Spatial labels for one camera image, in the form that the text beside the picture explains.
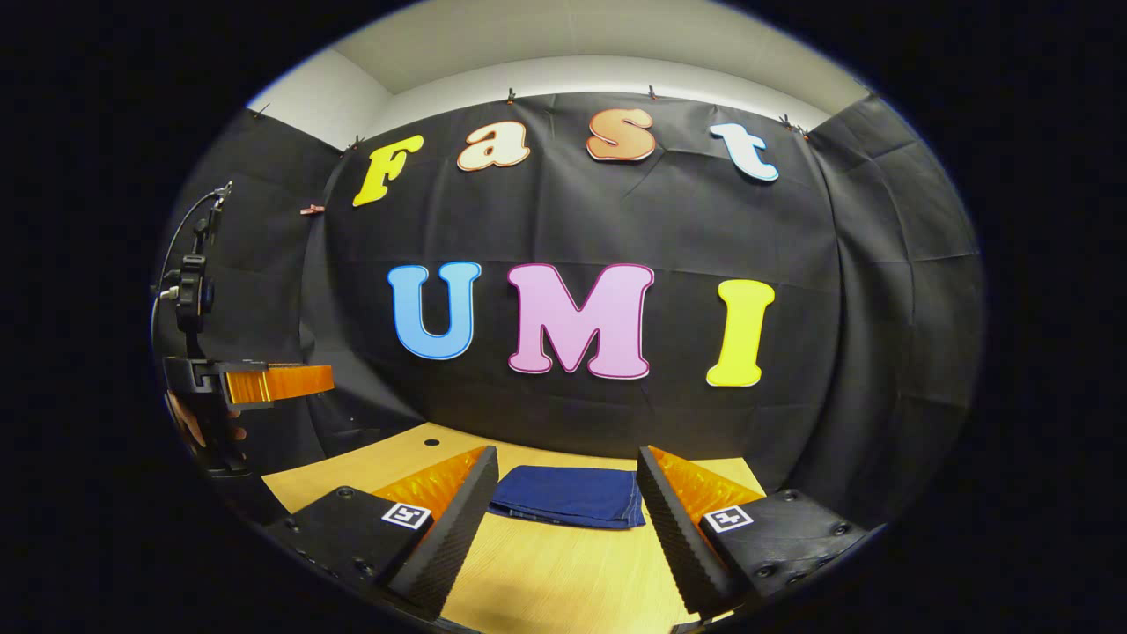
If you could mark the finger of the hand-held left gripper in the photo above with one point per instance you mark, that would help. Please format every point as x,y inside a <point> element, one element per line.
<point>282,383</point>

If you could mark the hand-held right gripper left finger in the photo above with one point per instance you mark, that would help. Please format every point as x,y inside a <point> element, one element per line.
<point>449,528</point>

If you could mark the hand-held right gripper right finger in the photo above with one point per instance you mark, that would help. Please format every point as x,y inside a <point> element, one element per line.
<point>678,528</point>

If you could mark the blue jeans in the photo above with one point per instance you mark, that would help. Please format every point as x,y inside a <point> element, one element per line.
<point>568,496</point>

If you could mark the red cloth clip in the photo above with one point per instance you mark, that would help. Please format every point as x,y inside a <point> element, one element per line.
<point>310,210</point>

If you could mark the black backdrop cloth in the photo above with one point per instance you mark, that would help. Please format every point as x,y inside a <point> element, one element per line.
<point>546,220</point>

